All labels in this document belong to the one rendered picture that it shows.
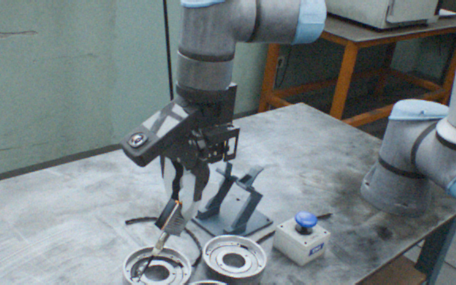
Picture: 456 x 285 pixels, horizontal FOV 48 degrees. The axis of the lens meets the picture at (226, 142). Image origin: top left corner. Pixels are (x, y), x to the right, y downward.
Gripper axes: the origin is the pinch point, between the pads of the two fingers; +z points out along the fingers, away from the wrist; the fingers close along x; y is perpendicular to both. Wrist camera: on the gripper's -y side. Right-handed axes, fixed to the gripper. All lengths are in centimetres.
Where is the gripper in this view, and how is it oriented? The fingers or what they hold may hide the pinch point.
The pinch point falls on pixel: (178, 210)
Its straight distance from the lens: 77.7
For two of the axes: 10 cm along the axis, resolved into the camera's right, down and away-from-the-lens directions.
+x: -6.8, -4.0, 6.1
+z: -1.3, 8.9, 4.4
